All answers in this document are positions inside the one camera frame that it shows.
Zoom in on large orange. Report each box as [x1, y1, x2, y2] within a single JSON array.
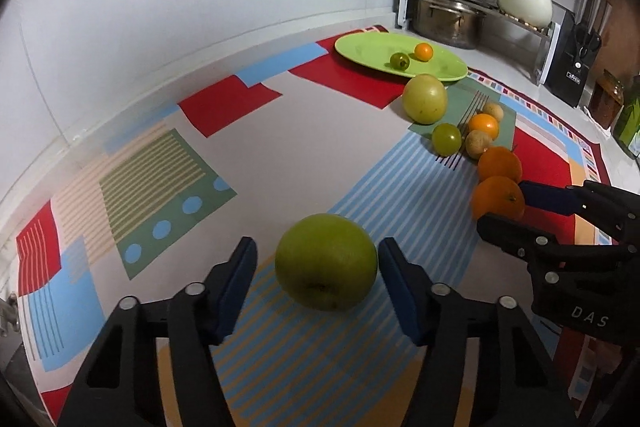
[[471, 176, 525, 221]]

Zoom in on brown kiwi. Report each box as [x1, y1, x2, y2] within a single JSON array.
[[482, 101, 504, 122], [464, 130, 492, 159]]

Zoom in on small orange tangerine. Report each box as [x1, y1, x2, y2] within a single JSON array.
[[466, 113, 500, 141]]

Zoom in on small green round fruit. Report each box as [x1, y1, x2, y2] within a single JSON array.
[[431, 124, 462, 157]]

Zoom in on large yellow-green pear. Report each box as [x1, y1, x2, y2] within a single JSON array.
[[402, 74, 448, 124]]

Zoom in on large green apple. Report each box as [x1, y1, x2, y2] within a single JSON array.
[[273, 213, 378, 312]]

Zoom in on small orange kumquat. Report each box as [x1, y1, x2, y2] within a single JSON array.
[[413, 42, 434, 62]]

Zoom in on small dark green fruit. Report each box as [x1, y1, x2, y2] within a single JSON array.
[[390, 52, 410, 72]]

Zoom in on white metal kitchen rack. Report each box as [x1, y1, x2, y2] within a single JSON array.
[[396, 0, 561, 86]]

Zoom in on brown jar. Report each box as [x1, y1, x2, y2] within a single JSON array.
[[588, 69, 624, 130]]

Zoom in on black knife block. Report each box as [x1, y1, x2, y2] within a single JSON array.
[[544, 0, 613, 107]]

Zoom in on stainless steel stock pot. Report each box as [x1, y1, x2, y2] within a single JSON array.
[[408, 0, 485, 50]]

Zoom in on colourful patterned table mat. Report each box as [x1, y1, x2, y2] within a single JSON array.
[[14, 24, 614, 427]]

